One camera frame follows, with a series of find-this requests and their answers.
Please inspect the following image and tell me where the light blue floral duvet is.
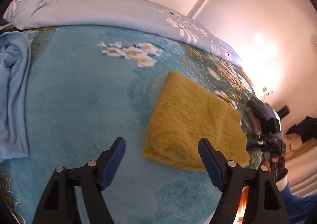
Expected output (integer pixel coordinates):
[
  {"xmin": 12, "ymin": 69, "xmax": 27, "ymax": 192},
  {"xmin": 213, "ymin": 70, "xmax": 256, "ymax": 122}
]
[{"xmin": 3, "ymin": 0, "xmax": 242, "ymax": 66}]

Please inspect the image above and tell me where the blue fleece garment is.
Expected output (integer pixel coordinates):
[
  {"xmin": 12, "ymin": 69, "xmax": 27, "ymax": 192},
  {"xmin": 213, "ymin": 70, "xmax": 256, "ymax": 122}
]
[{"xmin": 1, "ymin": 31, "xmax": 31, "ymax": 162}]

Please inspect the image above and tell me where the right hand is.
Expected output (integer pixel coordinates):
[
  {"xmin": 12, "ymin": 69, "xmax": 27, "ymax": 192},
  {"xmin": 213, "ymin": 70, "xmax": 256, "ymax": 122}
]
[{"xmin": 259, "ymin": 156, "xmax": 279, "ymax": 173}]

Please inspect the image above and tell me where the mustard knitted sweater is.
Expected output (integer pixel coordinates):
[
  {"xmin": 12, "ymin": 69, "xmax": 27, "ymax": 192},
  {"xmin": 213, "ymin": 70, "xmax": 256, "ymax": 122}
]
[{"xmin": 142, "ymin": 71, "xmax": 249, "ymax": 171}]

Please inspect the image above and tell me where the teal floral bed blanket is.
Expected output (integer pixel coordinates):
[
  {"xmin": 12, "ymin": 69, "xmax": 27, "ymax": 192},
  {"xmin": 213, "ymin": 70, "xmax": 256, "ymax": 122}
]
[{"xmin": 1, "ymin": 25, "xmax": 254, "ymax": 223}]

